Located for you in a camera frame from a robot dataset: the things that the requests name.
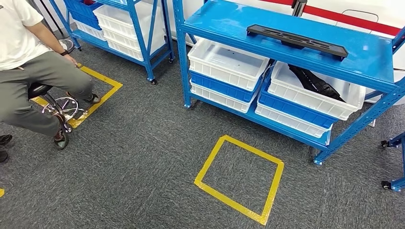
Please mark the black stand round base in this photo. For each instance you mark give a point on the black stand round base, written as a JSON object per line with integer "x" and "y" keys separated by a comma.
{"x": 67, "y": 46}

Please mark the yellow floor tape square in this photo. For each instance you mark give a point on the yellow floor tape square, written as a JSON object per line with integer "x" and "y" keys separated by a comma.
{"x": 253, "y": 150}
{"x": 101, "y": 75}
{"x": 1, "y": 192}

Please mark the person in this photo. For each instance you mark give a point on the person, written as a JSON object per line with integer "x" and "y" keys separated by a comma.
{"x": 31, "y": 75}

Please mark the person's left hand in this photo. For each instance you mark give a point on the person's left hand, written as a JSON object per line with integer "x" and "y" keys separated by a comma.
{"x": 71, "y": 60}

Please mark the chrome black stanchion post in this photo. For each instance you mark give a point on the chrome black stanchion post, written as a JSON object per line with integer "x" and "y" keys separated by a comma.
{"x": 299, "y": 8}

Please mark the blue plastic bin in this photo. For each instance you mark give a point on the blue plastic bin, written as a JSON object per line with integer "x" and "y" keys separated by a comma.
{"x": 82, "y": 12}
{"x": 294, "y": 110}
{"x": 221, "y": 87}

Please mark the person's left forearm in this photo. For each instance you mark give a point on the person's left forearm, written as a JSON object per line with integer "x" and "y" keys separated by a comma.
{"x": 47, "y": 39}

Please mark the black stool chrome base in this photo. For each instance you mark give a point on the black stool chrome base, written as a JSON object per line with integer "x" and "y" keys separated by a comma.
{"x": 38, "y": 90}

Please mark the blue steel shelf rack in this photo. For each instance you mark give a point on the blue steel shelf rack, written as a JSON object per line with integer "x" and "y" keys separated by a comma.
{"x": 221, "y": 19}
{"x": 399, "y": 185}
{"x": 140, "y": 41}

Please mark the white floor socket box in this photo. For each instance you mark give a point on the white floor socket box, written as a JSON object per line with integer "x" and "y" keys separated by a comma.
{"x": 372, "y": 122}

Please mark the black plastic panel part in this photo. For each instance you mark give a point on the black plastic panel part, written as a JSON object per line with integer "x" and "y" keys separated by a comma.
{"x": 297, "y": 39}

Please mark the black wristwatch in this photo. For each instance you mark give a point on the black wristwatch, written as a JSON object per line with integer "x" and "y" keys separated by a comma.
{"x": 64, "y": 52}

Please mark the black elongated part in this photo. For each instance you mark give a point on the black elongated part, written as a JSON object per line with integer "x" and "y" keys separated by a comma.
{"x": 316, "y": 83}

